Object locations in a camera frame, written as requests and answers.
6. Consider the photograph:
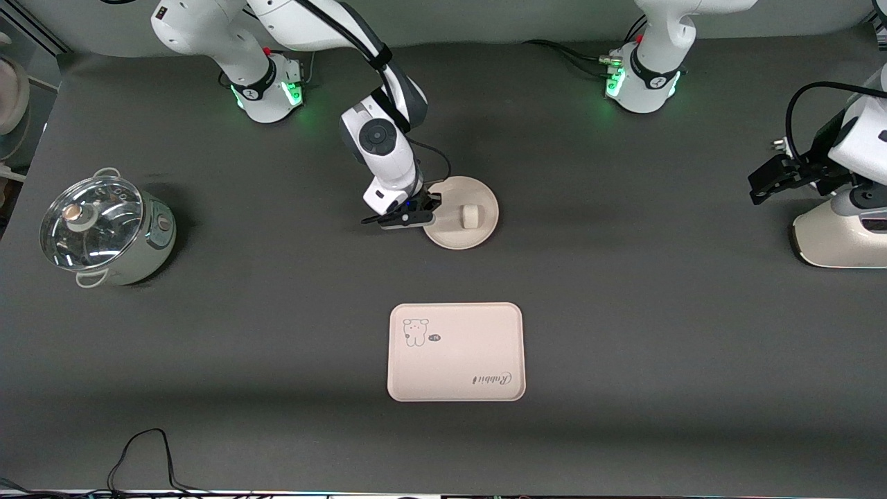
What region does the cream round plate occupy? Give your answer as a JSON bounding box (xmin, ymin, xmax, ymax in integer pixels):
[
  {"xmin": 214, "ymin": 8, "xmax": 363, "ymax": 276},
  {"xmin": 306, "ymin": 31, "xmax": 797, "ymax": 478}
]
[{"xmin": 423, "ymin": 176, "xmax": 500, "ymax": 250}]

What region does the cream rectangular rabbit tray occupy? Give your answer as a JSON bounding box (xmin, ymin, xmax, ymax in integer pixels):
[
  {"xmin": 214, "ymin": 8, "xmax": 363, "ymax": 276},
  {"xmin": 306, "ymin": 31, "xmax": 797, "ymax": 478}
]
[{"xmin": 387, "ymin": 302, "xmax": 526, "ymax": 403}]

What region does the cream white countertop appliance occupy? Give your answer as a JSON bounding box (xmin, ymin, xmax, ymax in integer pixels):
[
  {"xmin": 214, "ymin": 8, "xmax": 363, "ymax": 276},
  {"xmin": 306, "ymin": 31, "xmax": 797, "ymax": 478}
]
[{"xmin": 790, "ymin": 187, "xmax": 887, "ymax": 269}]

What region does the pale green electric pot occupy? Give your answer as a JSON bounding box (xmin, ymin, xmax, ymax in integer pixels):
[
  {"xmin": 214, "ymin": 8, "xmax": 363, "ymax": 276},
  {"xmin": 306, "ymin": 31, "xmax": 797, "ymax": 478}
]
[{"xmin": 39, "ymin": 168, "xmax": 177, "ymax": 288}]

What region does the glass pot lid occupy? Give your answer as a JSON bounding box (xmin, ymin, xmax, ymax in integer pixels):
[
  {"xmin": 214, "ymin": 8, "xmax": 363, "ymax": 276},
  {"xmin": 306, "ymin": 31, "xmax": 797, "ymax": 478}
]
[{"xmin": 39, "ymin": 176, "xmax": 144, "ymax": 271}]

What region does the beige round object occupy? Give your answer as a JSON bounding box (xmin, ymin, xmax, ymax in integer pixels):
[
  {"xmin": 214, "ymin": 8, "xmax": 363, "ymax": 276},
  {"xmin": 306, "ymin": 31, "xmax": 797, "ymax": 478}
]
[{"xmin": 0, "ymin": 33, "xmax": 32, "ymax": 182}]

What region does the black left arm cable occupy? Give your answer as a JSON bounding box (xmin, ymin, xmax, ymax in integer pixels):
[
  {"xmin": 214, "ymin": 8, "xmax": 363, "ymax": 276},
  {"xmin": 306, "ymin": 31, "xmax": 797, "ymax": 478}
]
[{"xmin": 785, "ymin": 82, "xmax": 887, "ymax": 167}]

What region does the thin black floor cable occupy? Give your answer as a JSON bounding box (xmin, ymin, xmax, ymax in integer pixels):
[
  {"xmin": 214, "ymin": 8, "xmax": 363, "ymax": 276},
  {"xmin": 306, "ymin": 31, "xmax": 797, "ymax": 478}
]
[{"xmin": 0, "ymin": 428, "xmax": 233, "ymax": 499}]

